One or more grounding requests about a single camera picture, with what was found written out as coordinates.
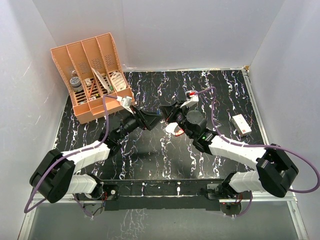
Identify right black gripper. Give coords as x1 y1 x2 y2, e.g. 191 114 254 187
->
159 101 195 140

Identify grey round tin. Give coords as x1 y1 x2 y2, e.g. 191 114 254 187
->
69 76 83 92

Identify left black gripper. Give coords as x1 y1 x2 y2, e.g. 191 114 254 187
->
115 105 163 142

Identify small white label box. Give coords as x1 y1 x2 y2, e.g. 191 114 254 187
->
84 78 92 87

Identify orange pencil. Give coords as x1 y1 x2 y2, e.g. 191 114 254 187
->
88 79 96 98

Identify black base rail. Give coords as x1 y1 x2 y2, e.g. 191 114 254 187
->
79 174 253 213

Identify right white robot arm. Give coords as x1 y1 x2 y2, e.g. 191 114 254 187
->
160 102 299 199

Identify white labelled packet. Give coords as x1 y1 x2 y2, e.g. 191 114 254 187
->
110 71 128 92

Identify purple cable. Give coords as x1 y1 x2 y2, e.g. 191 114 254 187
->
194 86 320 218
23 94 126 218

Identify white envelope card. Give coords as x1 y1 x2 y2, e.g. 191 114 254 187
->
91 67 113 93

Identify orange plastic desk organizer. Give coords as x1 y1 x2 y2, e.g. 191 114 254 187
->
50 33 134 124

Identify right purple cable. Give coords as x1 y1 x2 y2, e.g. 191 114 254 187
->
194 86 320 218

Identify white and red keyring holder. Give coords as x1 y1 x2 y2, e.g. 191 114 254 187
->
165 122 185 137

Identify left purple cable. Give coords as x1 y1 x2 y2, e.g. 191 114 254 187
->
23 94 126 218

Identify small white cardboard box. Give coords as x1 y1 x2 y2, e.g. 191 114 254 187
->
231 114 252 137

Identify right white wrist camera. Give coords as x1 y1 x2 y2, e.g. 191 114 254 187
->
180 90 199 109

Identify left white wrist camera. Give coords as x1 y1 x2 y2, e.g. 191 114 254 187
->
116 96 133 114

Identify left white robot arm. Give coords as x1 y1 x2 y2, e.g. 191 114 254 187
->
29 106 163 203

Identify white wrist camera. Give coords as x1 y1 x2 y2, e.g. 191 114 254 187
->
116 96 133 114
180 90 199 109

